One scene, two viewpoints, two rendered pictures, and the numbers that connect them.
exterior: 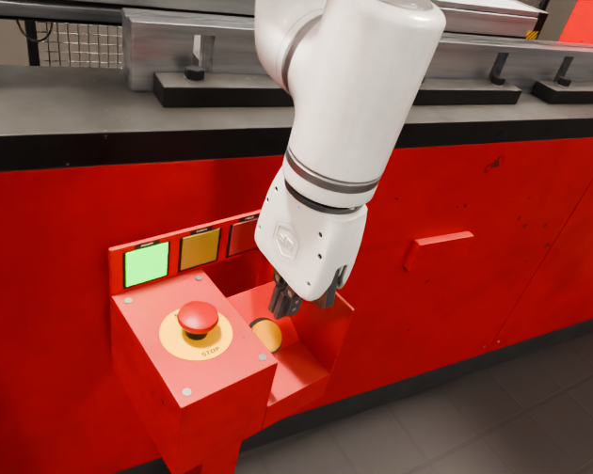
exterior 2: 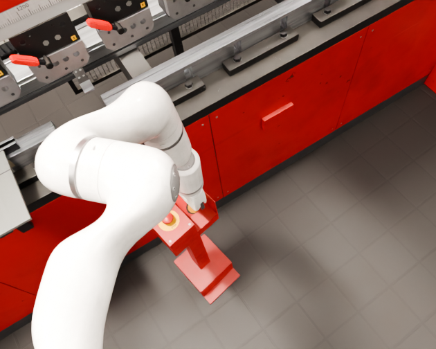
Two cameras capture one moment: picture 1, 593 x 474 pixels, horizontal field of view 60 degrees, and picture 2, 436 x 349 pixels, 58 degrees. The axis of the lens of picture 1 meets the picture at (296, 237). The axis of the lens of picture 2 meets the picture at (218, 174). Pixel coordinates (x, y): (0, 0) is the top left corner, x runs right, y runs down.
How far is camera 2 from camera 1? 83 cm
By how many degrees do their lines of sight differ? 28
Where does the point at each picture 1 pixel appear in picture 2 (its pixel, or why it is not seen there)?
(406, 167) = (242, 102)
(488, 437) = (338, 174)
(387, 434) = (284, 185)
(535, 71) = (309, 12)
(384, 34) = (183, 177)
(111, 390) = not seen: hidden behind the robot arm
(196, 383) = (171, 237)
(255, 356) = (187, 224)
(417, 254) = (264, 124)
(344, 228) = (196, 198)
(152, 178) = not seen: hidden behind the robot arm
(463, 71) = (264, 36)
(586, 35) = not seen: outside the picture
